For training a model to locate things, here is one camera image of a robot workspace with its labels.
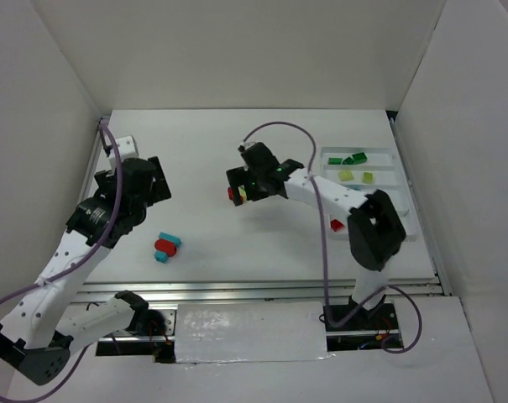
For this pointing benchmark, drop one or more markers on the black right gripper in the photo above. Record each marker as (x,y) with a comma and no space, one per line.
(237,185)

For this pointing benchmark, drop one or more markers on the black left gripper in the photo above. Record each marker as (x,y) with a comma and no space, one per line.
(159,180)

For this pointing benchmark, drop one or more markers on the dark green square lego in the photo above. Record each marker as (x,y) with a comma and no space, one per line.
(335,161)

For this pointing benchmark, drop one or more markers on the red rectangular lego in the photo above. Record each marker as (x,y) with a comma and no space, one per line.
(336,225)

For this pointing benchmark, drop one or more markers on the lime curved lego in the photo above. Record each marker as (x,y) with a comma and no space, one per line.
(345,175)

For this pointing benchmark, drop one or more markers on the dark green curved lego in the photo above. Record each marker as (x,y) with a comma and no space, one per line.
(359,158)

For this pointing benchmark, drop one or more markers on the lime square lego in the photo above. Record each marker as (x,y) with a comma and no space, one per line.
(368,178)

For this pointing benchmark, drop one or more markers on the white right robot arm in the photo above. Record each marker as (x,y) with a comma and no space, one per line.
(375,231)

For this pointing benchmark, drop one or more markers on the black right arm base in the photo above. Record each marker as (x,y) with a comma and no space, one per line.
(365,330)

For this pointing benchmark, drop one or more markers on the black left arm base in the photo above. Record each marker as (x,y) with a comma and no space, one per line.
(151,333)

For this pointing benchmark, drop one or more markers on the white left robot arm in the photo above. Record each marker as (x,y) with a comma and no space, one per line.
(36,337)

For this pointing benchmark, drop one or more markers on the blue top lego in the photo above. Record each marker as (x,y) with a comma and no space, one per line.
(170,238)

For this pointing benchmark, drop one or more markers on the red round lego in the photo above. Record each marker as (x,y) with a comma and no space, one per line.
(166,247)

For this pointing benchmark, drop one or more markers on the blue bottom lego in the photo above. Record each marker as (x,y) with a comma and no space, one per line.
(161,257)

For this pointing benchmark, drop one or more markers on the white compartment tray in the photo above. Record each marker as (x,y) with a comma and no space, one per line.
(389,177)

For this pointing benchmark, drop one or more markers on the silver tape sheet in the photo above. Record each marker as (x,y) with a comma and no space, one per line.
(249,332)

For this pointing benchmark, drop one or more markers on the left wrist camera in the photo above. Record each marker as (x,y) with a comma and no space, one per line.
(127,148)

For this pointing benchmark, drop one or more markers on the aluminium table rail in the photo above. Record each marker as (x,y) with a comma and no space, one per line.
(219,291)

